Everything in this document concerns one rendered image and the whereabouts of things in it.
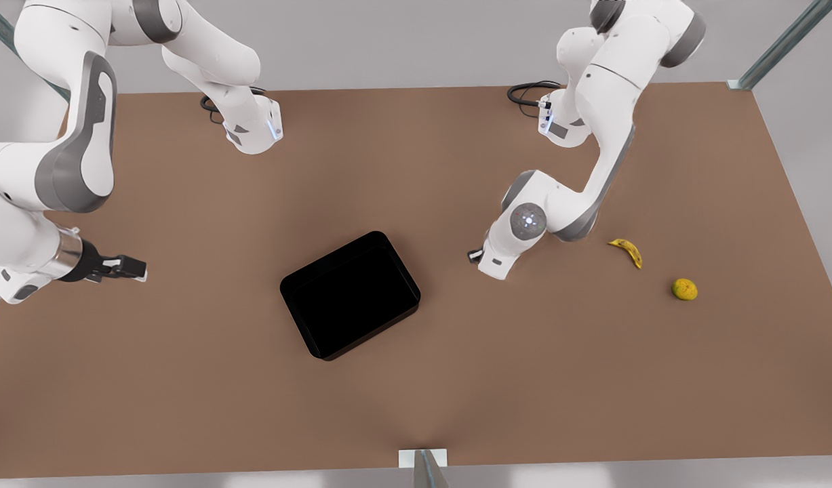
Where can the silver frame post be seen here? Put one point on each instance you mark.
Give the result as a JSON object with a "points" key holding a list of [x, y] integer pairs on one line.
{"points": [[426, 469], [9, 41], [782, 44]]}

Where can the yellow banana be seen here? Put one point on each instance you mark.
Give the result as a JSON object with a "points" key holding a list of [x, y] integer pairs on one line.
{"points": [[628, 251]]}

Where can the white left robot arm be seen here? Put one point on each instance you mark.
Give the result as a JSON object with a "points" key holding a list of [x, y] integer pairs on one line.
{"points": [[592, 122]]}

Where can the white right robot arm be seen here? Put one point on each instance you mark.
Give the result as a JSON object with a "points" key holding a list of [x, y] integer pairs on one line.
{"points": [[70, 163]]}

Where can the black storage box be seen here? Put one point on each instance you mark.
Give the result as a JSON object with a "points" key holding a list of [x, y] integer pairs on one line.
{"points": [[350, 295]]}

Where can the yellow-green apple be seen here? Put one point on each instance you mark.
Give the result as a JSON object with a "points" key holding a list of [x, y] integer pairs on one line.
{"points": [[684, 289]]}

